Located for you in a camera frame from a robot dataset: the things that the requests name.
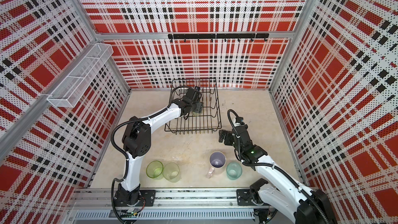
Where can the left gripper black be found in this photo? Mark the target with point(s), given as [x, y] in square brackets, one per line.
[199, 107]

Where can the green patterned glass cup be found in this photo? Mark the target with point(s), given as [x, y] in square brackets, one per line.
[197, 108]

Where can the black wire dish rack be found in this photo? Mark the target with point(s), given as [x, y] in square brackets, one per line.
[209, 120]

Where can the green glass cup leftmost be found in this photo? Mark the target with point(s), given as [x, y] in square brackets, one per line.
[154, 170]

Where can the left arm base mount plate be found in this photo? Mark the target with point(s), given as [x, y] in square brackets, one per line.
[146, 197]

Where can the pink mug purple inside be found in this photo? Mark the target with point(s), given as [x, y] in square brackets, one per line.
[217, 161]

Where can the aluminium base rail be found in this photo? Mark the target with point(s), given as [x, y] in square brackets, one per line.
[171, 206]

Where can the white mesh wall basket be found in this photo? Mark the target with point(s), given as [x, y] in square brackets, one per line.
[68, 93]

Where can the teal textured glass cup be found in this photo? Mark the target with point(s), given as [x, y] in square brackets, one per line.
[234, 170]

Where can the pale green glass cup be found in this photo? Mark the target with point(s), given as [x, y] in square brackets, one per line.
[171, 172]

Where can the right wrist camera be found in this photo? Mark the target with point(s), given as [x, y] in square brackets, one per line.
[238, 121]

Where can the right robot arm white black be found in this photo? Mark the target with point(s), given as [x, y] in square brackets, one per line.
[298, 202]

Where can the black wall hook rail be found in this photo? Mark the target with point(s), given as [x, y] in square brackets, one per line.
[185, 37]

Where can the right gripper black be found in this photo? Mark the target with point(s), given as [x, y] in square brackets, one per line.
[229, 134]

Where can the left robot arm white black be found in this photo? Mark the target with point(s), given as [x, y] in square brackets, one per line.
[133, 139]

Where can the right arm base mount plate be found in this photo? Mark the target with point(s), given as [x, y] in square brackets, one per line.
[249, 197]

